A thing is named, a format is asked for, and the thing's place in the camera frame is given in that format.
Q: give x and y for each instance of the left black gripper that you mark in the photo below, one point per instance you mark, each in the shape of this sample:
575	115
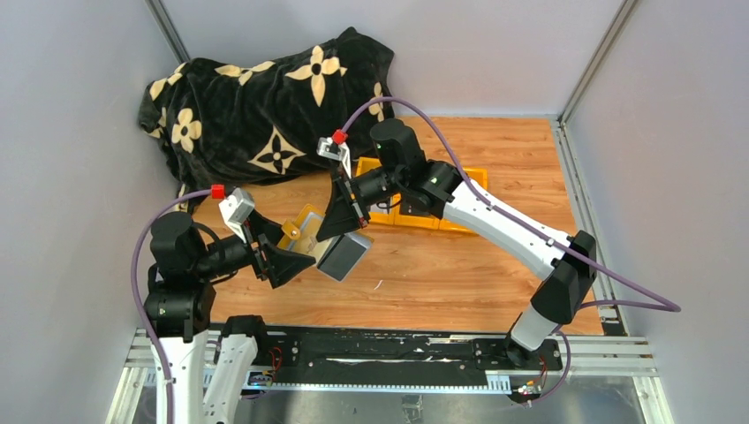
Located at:
279	263

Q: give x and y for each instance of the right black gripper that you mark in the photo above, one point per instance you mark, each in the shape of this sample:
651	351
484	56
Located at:
344	215

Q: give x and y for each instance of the grey credit card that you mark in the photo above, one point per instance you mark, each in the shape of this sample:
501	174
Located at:
341	254

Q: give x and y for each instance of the yellow leather card holder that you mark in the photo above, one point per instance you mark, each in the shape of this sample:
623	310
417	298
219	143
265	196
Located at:
300	233

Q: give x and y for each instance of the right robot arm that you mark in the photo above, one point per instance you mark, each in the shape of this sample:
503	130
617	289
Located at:
564	263

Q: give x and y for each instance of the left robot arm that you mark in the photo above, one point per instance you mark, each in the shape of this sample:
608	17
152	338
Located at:
190	261

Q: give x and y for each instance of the yellow three-compartment bin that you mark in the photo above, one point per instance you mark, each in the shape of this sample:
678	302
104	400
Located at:
401	213

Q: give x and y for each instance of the black floral blanket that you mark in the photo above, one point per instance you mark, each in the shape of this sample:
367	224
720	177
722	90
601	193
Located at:
221	123

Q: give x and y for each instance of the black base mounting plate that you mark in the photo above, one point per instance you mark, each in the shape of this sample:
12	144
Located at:
395	358

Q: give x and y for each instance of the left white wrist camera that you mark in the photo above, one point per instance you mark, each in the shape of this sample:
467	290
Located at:
235	209

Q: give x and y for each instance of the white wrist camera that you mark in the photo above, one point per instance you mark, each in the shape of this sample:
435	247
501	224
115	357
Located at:
235	209
335	148

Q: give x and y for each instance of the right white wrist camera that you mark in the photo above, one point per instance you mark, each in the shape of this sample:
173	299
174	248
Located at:
335	148

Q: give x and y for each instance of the aluminium frame rail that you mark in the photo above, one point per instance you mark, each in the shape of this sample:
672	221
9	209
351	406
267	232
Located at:
605	358

